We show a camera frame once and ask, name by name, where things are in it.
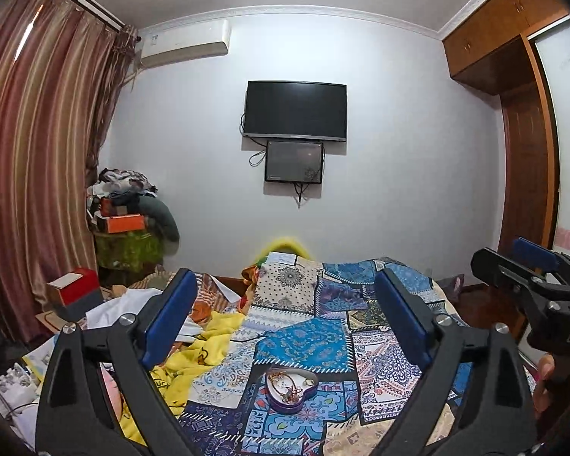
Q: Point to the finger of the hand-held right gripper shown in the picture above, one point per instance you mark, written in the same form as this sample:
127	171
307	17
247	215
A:
534	252
498	268

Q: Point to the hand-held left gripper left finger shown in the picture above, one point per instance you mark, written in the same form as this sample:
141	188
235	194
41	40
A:
171	316

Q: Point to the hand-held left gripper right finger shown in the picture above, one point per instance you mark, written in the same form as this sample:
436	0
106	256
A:
403	316

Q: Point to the purple heart-shaped tin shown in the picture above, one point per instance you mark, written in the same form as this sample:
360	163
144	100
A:
292	394

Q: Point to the person's right hand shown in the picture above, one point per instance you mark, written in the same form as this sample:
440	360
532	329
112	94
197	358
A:
545	382

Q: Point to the brown patterned cloth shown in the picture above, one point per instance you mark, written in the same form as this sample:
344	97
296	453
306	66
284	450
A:
154	281

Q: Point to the white cloth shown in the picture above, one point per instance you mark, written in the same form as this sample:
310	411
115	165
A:
123	308

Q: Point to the orange patterned cloth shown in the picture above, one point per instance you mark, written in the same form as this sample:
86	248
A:
218	294

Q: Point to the yellow cloth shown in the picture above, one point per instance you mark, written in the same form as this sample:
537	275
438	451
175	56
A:
204	356

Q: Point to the wooden door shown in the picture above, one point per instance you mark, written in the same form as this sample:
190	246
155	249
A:
527	175

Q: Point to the patchwork printed blanket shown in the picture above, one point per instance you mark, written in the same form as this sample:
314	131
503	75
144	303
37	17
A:
313	342

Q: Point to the dark green pillow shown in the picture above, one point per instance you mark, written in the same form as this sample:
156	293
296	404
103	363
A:
164	218

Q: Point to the red box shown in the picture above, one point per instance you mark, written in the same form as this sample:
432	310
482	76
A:
76	287

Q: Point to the orange box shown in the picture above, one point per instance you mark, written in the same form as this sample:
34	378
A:
126	224

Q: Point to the white card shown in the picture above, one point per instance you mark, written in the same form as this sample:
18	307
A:
281	258

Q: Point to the yellow plush cushion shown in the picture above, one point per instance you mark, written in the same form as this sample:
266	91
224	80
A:
285	244

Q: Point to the pile of clothes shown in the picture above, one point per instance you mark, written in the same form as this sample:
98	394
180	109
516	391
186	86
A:
123	183

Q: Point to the white power strip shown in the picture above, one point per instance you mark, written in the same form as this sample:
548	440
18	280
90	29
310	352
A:
19	384

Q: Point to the striped brown curtain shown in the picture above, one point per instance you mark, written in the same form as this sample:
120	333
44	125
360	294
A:
33	152

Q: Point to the wooden wardrobe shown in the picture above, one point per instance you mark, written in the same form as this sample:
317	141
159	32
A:
503	33

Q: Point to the white air conditioner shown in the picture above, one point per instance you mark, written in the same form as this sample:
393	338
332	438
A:
185	45

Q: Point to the small black wall monitor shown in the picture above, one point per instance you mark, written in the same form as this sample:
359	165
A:
294	161

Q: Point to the large black wall television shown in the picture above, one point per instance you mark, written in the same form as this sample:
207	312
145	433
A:
295	110

